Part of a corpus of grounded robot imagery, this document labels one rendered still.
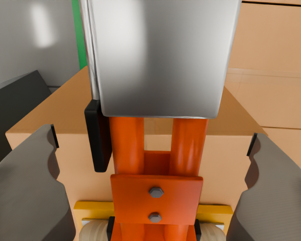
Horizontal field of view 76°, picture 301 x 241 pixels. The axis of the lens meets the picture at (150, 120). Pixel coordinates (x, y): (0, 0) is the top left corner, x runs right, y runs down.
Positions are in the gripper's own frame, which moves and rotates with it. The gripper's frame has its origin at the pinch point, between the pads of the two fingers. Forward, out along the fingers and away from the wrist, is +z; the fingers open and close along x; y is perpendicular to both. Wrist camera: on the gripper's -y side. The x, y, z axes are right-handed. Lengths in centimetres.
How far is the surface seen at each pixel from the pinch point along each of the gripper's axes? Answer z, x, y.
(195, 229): 0.8, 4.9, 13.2
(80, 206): 11.2, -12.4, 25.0
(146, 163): 0.7, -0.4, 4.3
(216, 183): 13.0, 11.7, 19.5
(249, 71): 53, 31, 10
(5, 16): 107, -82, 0
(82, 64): 107, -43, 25
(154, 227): 0.4, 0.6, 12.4
